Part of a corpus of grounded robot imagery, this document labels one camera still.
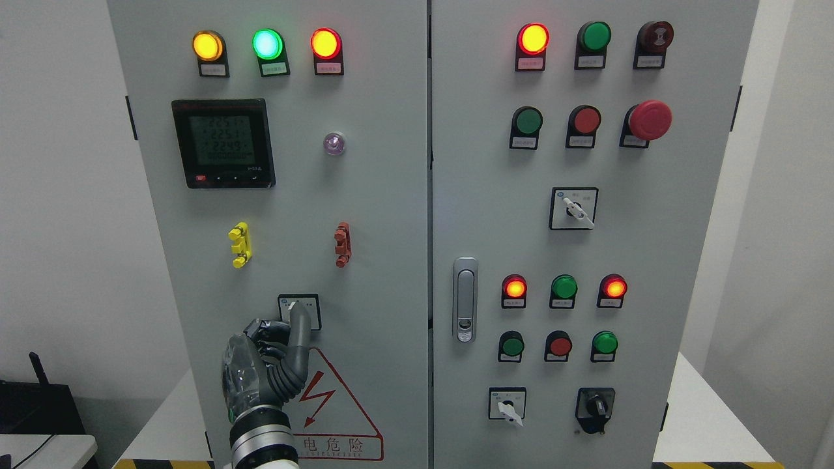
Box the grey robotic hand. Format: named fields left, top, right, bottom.
left=222, top=301, right=311, bottom=423

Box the door rotary selector switch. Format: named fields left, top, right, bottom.
left=277, top=293, right=322, bottom=332

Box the green lit indicator light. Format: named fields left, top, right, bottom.
left=252, top=29, right=290, bottom=77

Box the yellow indicator light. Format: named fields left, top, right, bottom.
left=192, top=30, right=229, bottom=78

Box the red electrical warning triangle sticker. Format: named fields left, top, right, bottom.
left=284, top=347, right=384, bottom=461

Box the yellow terminal clip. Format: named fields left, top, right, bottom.
left=227, top=222, right=253, bottom=269

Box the red terminal clip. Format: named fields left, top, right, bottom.
left=334, top=221, right=352, bottom=269

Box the grey left cabinet door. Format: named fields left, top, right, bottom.
left=108, top=1, right=429, bottom=468

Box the grey cabinet door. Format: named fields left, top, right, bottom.
left=430, top=1, right=759, bottom=468
left=108, top=1, right=429, bottom=468

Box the black digital power meter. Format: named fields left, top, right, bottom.
left=171, top=98, right=275, bottom=189

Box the black device with antenna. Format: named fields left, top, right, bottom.
left=1, top=351, right=87, bottom=434

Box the small clear purple lamp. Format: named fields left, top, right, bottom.
left=323, top=132, right=346, bottom=156

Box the green push button lower left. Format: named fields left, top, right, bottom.
left=498, top=330, right=525, bottom=363

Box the green push button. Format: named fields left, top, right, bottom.
left=498, top=330, right=525, bottom=363
left=509, top=105, right=544, bottom=150
left=590, top=330, right=619, bottom=363

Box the red lit indicator lower left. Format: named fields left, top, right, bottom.
left=501, top=274, right=527, bottom=309

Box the red lit indicator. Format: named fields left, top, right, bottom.
left=596, top=274, right=628, bottom=309
left=515, top=23, right=550, bottom=72
left=501, top=274, right=527, bottom=309

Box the white side table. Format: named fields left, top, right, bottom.
left=1, top=434, right=98, bottom=468

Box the red push button lower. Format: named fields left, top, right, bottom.
left=544, top=330, right=573, bottom=362

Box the red push button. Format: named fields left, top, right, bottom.
left=565, top=105, right=601, bottom=149
left=544, top=330, right=573, bottom=362

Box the green indicator lower middle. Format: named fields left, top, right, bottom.
left=550, top=274, right=578, bottom=309

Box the red lit indicator left door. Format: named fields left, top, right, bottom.
left=310, top=27, right=345, bottom=76

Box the green push button lower right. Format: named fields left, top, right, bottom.
left=590, top=330, right=619, bottom=363

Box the red lit indicator lower right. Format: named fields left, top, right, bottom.
left=596, top=274, right=628, bottom=309

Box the green push button upper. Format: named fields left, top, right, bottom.
left=509, top=105, right=544, bottom=150

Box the grey right cabinet door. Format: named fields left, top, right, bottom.
left=430, top=1, right=759, bottom=468

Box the red push button upper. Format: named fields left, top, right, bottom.
left=565, top=105, right=601, bottom=149

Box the red lit indicator top right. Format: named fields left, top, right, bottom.
left=515, top=23, right=550, bottom=72

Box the white cabinet base platform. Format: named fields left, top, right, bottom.
left=114, top=354, right=783, bottom=468

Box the red emergency stop mushroom button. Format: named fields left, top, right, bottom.
left=619, top=99, right=673, bottom=149

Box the green indicator top right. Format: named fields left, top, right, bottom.
left=574, top=21, right=612, bottom=70

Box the silver door handle lock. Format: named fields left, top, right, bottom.
left=452, top=257, right=479, bottom=343

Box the lower white rotary selector switch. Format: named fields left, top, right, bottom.
left=488, top=387, right=526, bottom=427

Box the black knob rotary switch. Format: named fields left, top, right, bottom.
left=575, top=387, right=616, bottom=434

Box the upper right rotary selector switch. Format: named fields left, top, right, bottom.
left=550, top=187, right=599, bottom=231

